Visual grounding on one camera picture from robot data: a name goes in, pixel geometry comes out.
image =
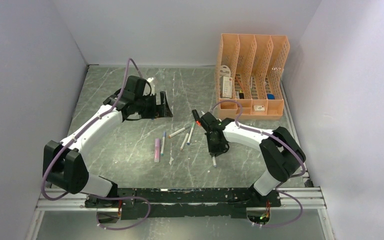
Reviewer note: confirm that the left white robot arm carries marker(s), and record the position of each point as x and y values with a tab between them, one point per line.
63	161

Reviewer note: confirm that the lavender capped teal marker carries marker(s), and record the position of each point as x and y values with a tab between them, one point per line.
163	143

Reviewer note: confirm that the red capped white marker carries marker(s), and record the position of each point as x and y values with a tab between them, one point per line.
214	162

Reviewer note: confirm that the black orange highlighter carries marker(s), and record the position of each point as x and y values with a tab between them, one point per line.
196	117

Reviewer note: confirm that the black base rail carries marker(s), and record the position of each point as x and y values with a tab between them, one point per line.
185	202

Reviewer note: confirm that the blue round item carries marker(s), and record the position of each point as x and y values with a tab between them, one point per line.
270	96

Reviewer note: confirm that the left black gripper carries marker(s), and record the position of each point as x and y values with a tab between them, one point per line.
162	110

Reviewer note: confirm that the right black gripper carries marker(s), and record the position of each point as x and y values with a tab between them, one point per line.
213	151

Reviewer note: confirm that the grey capped orange marker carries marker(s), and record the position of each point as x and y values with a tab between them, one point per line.
178	131

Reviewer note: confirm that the white packaged item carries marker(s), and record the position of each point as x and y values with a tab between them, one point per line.
226	82

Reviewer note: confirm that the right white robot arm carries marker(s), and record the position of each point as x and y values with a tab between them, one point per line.
282	155

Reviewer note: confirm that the green capped white marker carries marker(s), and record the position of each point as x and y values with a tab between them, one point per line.
188	142

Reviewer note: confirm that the orange plastic file organizer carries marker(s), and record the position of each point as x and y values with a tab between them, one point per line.
256	62

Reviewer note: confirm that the pink highlighter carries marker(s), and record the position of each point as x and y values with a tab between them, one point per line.
157	150

